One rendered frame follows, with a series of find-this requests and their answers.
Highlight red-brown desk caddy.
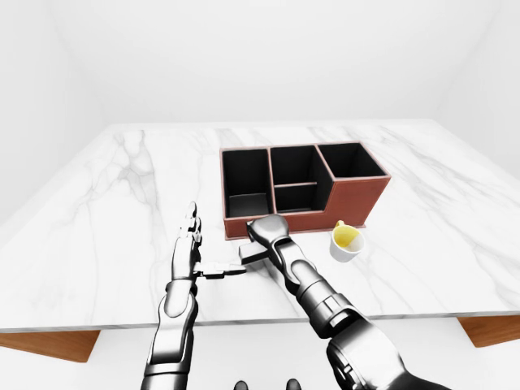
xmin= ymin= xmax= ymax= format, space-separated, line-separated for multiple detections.
xmin=219 ymin=141 xmax=392 ymax=242

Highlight brown wooden table support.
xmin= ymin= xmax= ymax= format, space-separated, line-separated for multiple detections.
xmin=457 ymin=311 xmax=520 ymax=349
xmin=0 ymin=329 xmax=102 ymax=364

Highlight silver robot left hand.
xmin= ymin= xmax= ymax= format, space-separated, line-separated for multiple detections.
xmin=170 ymin=201 xmax=248 ymax=284

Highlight white mug yellow inside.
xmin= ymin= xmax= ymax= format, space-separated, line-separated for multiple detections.
xmin=328 ymin=219 xmax=366 ymax=264

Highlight silver robot right hand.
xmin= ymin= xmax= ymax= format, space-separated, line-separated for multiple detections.
xmin=238 ymin=214 xmax=293 ymax=264

